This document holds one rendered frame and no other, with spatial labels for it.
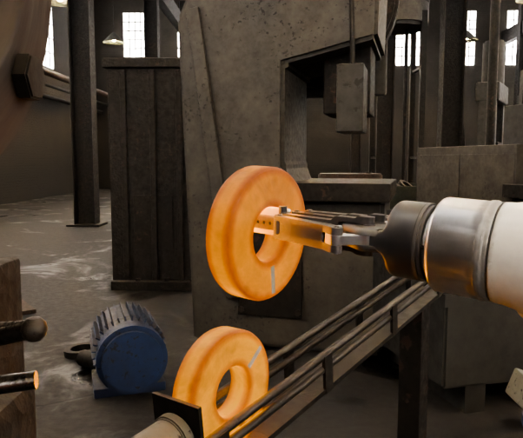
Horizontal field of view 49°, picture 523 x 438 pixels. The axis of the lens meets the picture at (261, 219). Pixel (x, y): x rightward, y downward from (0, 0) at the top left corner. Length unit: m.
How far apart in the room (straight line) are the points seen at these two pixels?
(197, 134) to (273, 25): 0.66
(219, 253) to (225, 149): 2.36
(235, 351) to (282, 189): 0.21
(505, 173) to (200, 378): 3.55
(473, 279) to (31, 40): 0.38
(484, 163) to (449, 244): 3.73
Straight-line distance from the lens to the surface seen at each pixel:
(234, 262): 0.60
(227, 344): 0.70
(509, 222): 0.51
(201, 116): 2.97
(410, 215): 0.54
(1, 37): 0.32
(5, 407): 0.51
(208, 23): 3.06
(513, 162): 4.03
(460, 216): 0.52
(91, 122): 9.03
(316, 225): 0.55
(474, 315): 2.37
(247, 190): 0.60
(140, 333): 2.37
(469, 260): 0.51
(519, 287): 0.50
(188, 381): 0.68
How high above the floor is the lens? 0.99
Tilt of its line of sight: 6 degrees down
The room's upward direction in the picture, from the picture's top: straight up
